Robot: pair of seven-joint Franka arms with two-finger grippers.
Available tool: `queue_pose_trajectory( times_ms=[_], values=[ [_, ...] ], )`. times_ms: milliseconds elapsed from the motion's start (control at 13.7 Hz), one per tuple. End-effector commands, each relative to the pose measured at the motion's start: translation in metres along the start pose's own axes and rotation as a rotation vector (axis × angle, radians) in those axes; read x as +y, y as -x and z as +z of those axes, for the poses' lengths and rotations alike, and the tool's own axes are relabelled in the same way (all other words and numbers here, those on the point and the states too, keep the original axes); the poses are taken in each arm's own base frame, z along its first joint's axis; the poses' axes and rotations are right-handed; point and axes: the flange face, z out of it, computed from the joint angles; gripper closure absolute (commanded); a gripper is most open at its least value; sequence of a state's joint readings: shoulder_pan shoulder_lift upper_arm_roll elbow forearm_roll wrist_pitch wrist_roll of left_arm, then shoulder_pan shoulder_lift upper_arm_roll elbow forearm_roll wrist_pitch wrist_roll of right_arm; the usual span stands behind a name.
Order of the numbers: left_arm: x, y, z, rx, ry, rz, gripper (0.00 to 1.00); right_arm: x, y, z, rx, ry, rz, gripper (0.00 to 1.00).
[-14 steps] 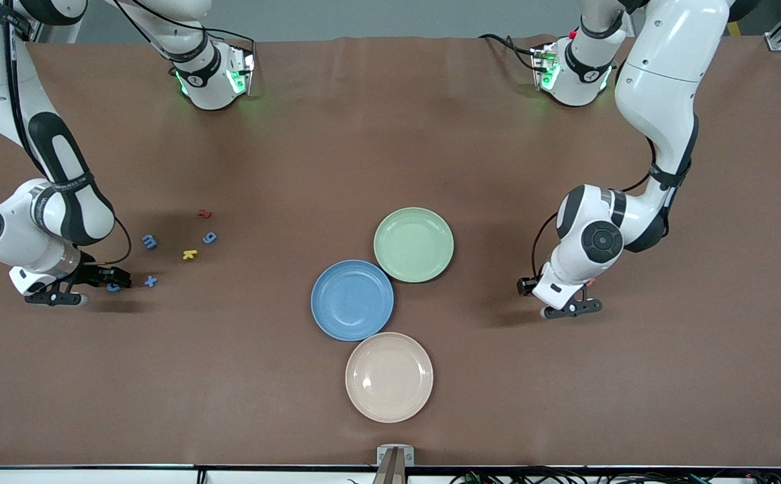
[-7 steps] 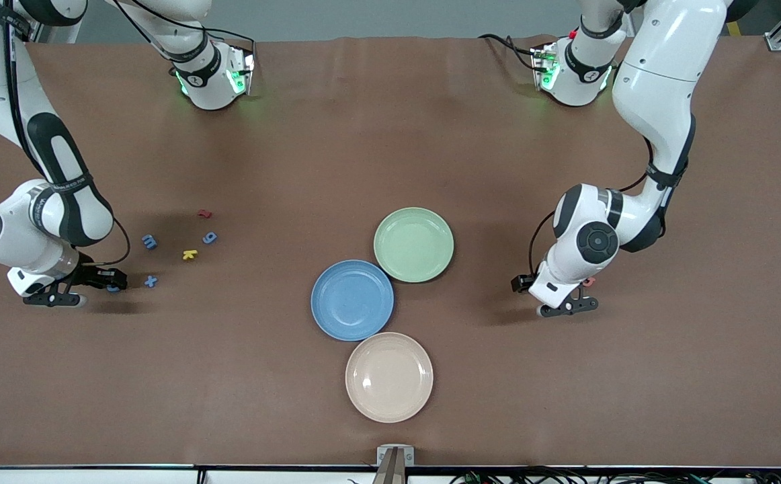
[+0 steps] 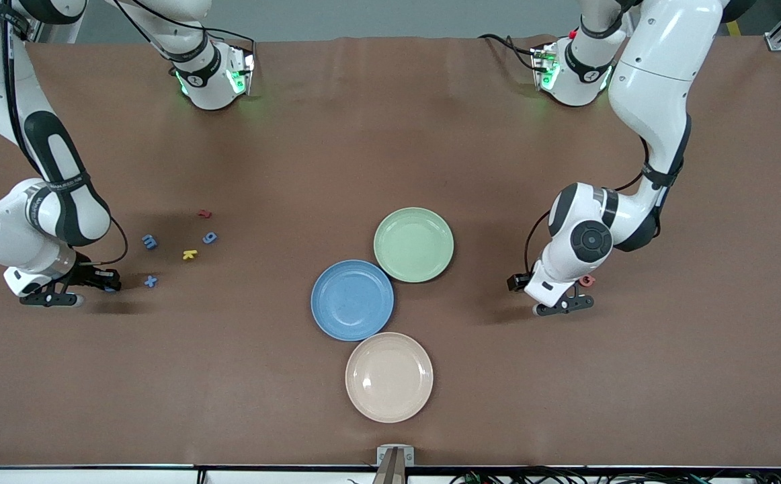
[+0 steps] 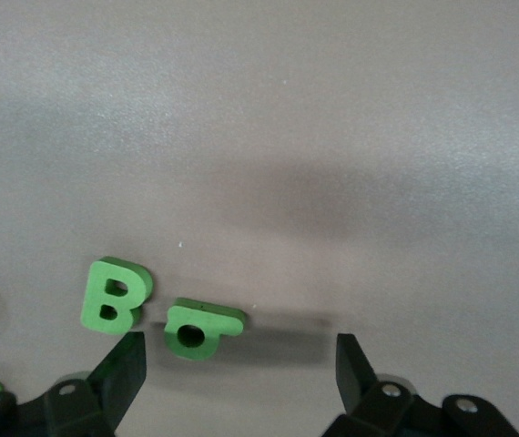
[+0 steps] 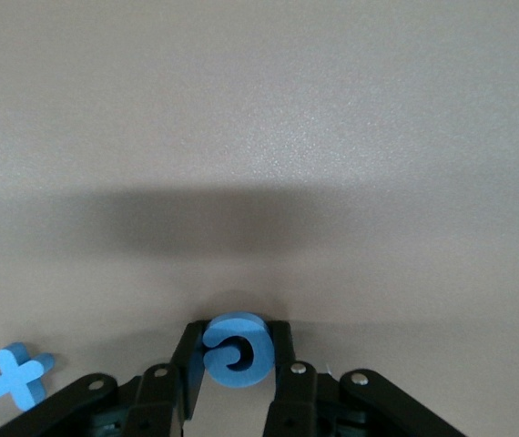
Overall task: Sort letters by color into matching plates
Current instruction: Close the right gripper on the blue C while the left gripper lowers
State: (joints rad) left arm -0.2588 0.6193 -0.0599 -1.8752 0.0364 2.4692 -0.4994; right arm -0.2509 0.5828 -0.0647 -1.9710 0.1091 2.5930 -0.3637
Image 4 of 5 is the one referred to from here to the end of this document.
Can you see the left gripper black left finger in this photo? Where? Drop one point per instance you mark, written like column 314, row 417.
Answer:
column 123, row 368

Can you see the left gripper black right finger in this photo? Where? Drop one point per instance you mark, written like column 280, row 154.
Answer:
column 350, row 364

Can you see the brown table cover sheet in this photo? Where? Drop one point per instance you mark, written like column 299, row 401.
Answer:
column 259, row 114

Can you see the green lowercase foam letter b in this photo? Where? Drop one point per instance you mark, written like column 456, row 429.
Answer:
column 223, row 324

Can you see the green capital foam letter B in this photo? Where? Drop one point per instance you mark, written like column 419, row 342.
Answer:
column 92, row 296

